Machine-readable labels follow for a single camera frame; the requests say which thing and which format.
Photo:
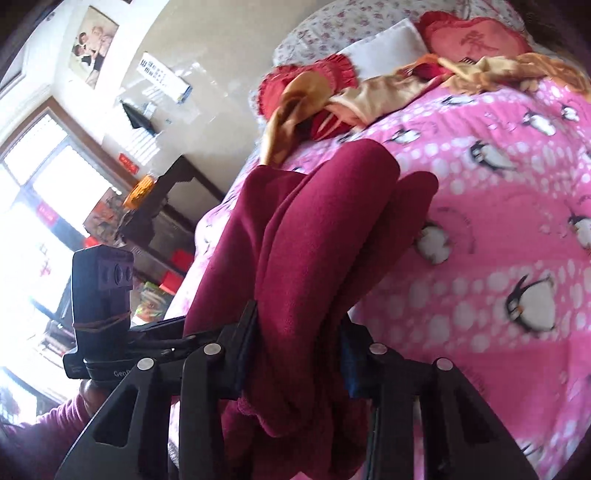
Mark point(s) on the pink penguin print blanket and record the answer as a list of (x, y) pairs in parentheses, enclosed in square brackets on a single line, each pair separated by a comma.
[(485, 207)]

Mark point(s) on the red ruffled cushion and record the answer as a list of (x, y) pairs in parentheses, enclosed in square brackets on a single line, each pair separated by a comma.
[(277, 85)]

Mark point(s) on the person's left forearm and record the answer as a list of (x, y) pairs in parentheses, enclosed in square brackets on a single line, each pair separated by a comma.
[(41, 438)]

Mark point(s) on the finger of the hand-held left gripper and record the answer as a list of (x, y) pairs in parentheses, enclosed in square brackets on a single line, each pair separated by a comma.
[(166, 345), (157, 326)]

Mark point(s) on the colourful packets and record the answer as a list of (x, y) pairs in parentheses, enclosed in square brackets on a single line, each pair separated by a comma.
[(152, 302)]

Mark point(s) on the red box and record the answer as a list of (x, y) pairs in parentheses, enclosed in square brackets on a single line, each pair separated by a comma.
[(171, 282), (183, 258)]

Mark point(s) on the dark wooden side table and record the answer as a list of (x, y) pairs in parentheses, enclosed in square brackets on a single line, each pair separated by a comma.
[(171, 217)]

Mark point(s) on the white wall chart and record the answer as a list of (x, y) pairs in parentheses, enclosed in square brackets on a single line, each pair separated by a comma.
[(164, 76)]

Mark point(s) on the golden satin cloth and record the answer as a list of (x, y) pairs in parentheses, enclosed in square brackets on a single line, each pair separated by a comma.
[(378, 94)]

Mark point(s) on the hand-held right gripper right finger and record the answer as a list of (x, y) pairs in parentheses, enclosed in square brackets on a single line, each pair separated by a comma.
[(355, 374)]

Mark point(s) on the colourful picture board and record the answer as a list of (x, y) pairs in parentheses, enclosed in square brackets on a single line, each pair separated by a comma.
[(105, 217)]

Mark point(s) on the orange object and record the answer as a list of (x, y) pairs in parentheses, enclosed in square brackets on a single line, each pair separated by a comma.
[(138, 191)]

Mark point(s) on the red heart cushion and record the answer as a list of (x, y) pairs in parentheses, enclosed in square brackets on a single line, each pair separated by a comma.
[(475, 39)]

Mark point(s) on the floral quilt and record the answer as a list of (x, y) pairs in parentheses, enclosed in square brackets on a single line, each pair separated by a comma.
[(323, 27)]

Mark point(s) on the black wall hanger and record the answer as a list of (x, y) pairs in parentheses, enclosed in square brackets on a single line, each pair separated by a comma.
[(137, 117)]

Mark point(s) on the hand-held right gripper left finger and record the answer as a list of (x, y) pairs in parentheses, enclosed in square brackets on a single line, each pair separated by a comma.
[(233, 364)]

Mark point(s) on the small red wall sign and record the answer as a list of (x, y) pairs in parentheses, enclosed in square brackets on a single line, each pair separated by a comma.
[(128, 163)]

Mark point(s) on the maroon fleece garment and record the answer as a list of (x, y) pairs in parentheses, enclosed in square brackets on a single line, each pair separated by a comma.
[(295, 258)]

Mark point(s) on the window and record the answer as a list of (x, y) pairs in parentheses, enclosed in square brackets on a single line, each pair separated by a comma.
[(55, 152)]

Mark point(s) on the wall poster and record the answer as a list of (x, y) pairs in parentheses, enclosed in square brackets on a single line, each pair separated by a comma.
[(94, 46)]

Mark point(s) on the white pillow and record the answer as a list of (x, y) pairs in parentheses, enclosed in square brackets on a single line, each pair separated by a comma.
[(383, 50)]

